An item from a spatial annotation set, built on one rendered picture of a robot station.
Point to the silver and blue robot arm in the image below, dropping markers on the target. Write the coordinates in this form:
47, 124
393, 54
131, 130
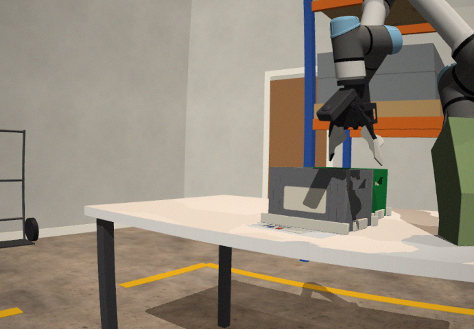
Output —
370, 40

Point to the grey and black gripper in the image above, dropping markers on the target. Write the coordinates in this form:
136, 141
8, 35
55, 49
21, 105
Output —
355, 116

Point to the white paper pick list strip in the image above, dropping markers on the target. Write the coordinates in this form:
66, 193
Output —
285, 228

